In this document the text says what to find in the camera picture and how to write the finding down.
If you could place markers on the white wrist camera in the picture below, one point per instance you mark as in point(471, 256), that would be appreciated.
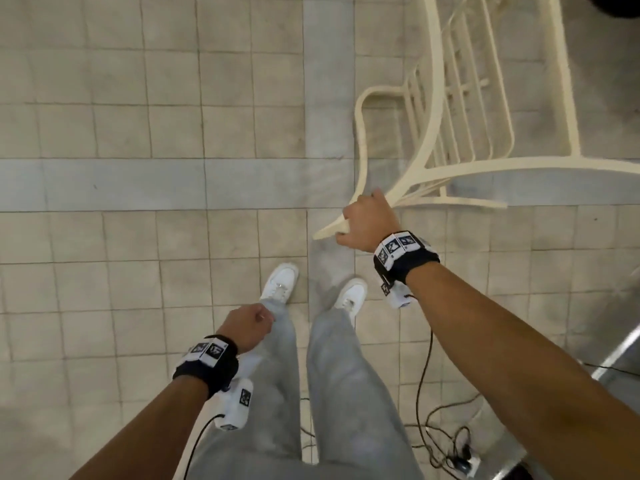
point(236, 404)
point(397, 294)

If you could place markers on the grey trousers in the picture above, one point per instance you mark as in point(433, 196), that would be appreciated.
point(345, 394)

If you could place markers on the white shoe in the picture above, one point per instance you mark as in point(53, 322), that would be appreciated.
point(351, 294)
point(280, 282)

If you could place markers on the silver metal rail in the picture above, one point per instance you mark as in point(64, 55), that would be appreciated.
point(617, 352)

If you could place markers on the person's right hand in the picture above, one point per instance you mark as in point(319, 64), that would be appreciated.
point(369, 224)

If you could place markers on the white right shoe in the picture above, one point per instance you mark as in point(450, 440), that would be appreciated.
point(351, 294)

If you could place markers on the white left shoe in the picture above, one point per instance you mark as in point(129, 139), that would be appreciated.
point(280, 282)

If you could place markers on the person's left fingers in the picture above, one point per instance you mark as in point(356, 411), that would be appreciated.
point(265, 319)

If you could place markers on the black wristband with markers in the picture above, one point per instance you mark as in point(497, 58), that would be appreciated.
point(406, 254)
point(210, 364)

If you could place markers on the white power strip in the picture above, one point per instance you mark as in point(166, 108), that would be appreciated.
point(469, 463)

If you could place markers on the cream metal chair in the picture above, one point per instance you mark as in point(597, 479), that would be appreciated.
point(561, 94)

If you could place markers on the person's left forearm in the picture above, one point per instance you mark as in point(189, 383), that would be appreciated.
point(150, 434)

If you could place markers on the person's right forearm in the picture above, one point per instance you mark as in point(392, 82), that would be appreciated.
point(525, 374)

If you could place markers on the dark round object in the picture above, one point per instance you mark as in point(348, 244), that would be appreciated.
point(617, 3)

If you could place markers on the person's left hand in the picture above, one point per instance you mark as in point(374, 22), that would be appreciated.
point(243, 328)

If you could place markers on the person's right thumb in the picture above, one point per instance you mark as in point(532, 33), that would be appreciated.
point(344, 238)

